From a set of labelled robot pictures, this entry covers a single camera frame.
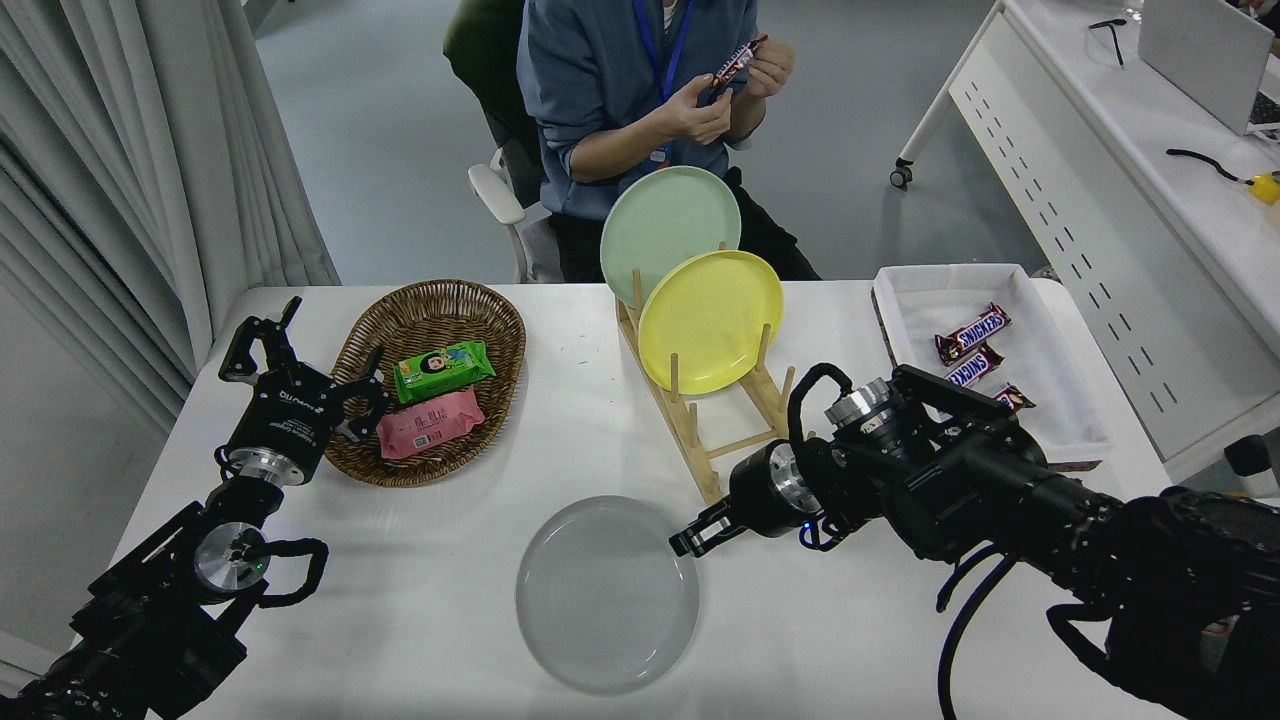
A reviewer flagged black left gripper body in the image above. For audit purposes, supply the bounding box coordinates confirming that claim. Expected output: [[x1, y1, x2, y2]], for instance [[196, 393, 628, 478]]
[[226, 365, 348, 481]]

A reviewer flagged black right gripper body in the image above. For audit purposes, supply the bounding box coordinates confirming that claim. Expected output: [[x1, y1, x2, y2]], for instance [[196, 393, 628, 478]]
[[728, 442, 801, 538]]

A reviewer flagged grey plate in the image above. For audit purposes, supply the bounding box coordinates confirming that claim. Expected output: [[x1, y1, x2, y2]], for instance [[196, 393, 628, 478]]
[[515, 495, 701, 695]]

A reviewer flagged wooden plate rack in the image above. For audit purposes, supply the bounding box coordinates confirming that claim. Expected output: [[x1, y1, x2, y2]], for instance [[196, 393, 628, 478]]
[[614, 242, 813, 506]]

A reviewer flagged yellow plate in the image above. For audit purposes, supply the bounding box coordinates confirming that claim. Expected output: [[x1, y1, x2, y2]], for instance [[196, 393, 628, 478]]
[[638, 249, 785, 396]]

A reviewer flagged pale green plate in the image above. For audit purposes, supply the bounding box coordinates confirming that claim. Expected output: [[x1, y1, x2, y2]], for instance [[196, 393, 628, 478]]
[[599, 166, 743, 311]]

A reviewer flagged person's right hand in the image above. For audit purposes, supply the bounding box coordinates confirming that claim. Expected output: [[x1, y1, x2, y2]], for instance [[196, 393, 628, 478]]
[[670, 72, 738, 146]]

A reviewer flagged person's left hand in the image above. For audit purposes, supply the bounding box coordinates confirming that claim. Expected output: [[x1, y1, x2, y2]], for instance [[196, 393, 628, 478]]
[[738, 40, 799, 102]]

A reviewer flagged pink snack pack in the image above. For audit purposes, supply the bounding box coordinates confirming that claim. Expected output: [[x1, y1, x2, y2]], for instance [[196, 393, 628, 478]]
[[375, 389, 487, 461]]

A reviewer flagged green snack pack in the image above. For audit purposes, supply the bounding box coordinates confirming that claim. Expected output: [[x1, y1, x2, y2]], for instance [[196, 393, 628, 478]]
[[393, 340, 497, 405]]

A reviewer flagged brown wicker basket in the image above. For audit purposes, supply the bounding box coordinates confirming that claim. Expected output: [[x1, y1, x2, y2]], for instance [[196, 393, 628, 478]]
[[323, 279, 527, 488]]

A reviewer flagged office chair with white armrest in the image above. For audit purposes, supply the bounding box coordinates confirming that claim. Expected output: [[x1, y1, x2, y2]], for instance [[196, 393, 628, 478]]
[[443, 0, 561, 284]]

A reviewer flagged grey curtain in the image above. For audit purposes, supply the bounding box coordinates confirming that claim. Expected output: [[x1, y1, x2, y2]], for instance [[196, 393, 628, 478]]
[[0, 0, 341, 441]]

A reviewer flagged white lined tray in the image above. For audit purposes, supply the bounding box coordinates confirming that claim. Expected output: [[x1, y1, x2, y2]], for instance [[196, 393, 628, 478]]
[[872, 263, 1116, 473]]

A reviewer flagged person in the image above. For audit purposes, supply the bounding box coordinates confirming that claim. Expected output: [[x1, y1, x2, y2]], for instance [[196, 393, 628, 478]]
[[518, 0, 821, 282]]

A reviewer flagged black floor caster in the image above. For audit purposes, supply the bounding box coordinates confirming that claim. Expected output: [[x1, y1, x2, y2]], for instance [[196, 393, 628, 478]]
[[1225, 433, 1280, 496]]

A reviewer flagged white desk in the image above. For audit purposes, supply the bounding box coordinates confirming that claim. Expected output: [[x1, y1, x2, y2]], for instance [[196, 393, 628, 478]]
[[890, 0, 1280, 481]]

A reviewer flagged silver laptop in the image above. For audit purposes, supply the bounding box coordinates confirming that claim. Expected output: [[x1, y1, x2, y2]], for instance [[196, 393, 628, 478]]
[[1138, 0, 1280, 137]]

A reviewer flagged blue lanyard with badge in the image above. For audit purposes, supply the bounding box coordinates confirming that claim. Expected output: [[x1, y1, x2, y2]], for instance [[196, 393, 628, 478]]
[[632, 0, 693, 163]]

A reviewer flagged black cable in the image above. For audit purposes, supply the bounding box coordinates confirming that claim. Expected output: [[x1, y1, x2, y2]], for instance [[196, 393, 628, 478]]
[[1167, 148, 1251, 186]]

